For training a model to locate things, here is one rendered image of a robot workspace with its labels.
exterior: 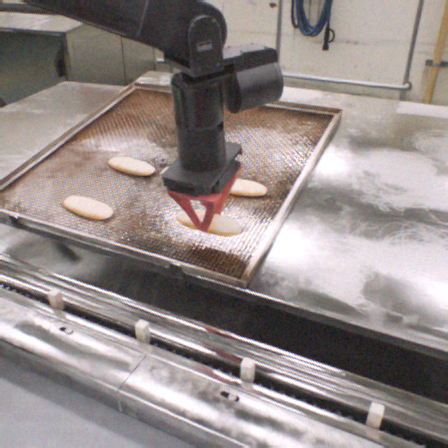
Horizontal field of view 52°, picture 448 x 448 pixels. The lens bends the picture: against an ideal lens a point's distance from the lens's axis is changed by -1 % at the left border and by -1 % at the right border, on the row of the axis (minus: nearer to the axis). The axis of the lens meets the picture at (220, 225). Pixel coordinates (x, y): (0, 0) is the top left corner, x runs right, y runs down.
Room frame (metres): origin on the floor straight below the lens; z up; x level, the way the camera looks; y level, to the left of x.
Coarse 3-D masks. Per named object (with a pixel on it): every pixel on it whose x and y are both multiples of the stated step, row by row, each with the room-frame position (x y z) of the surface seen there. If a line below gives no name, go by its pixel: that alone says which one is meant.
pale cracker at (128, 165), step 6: (120, 156) 0.79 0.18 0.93; (108, 162) 0.78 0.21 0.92; (114, 162) 0.77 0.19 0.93; (120, 162) 0.76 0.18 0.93; (126, 162) 0.76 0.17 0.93; (132, 162) 0.76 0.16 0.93; (138, 162) 0.76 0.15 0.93; (144, 162) 0.76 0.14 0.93; (114, 168) 0.76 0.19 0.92; (120, 168) 0.75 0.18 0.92; (126, 168) 0.75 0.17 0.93; (132, 168) 0.74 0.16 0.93; (138, 168) 0.74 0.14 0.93; (144, 168) 0.74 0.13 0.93; (150, 168) 0.74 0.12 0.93; (132, 174) 0.74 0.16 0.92; (138, 174) 0.73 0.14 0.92; (144, 174) 0.73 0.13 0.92; (150, 174) 0.73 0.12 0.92
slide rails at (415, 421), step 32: (0, 288) 0.51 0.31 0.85; (32, 288) 0.51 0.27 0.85; (64, 288) 0.51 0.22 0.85; (128, 320) 0.44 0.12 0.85; (160, 352) 0.39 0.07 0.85; (224, 352) 0.39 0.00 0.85; (288, 384) 0.34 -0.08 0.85; (320, 384) 0.34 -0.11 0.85; (320, 416) 0.30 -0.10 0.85; (384, 416) 0.30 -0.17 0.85; (416, 416) 0.30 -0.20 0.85
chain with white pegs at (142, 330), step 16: (16, 288) 0.52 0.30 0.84; (48, 304) 0.49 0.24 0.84; (96, 320) 0.45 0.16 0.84; (144, 320) 0.42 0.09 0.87; (144, 336) 0.41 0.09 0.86; (176, 352) 0.40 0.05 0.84; (224, 368) 0.37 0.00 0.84; (256, 384) 0.35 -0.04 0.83; (272, 384) 0.35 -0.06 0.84; (304, 400) 0.33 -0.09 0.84; (352, 416) 0.31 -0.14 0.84; (368, 416) 0.29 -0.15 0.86; (400, 432) 0.29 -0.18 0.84
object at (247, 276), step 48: (144, 96) 1.06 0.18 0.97; (48, 144) 0.84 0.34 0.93; (288, 144) 0.80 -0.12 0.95; (0, 192) 0.71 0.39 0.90; (48, 192) 0.70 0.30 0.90; (96, 192) 0.69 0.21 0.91; (144, 192) 0.68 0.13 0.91; (288, 192) 0.66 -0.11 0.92; (96, 240) 0.56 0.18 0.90; (144, 240) 0.57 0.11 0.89; (240, 240) 0.55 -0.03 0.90; (240, 288) 0.46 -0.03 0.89
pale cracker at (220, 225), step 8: (176, 216) 0.56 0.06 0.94; (184, 216) 0.55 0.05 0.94; (200, 216) 0.55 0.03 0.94; (216, 216) 0.54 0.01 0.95; (224, 216) 0.55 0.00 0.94; (184, 224) 0.54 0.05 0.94; (192, 224) 0.53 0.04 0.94; (216, 224) 0.53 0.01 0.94; (224, 224) 0.53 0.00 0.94; (232, 224) 0.53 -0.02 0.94; (240, 224) 0.53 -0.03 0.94; (208, 232) 0.52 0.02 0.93; (216, 232) 0.52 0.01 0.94; (224, 232) 0.52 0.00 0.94; (232, 232) 0.52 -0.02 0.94; (240, 232) 0.52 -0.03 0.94
